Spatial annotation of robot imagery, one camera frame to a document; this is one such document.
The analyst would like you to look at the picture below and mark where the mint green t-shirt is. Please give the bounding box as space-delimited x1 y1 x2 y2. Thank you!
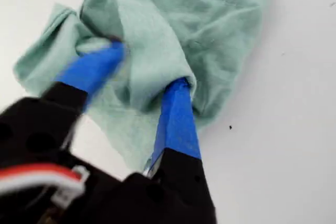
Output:
13 0 274 172

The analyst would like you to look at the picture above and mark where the red and white servo wire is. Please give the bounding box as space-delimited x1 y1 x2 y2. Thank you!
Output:
0 163 91 205

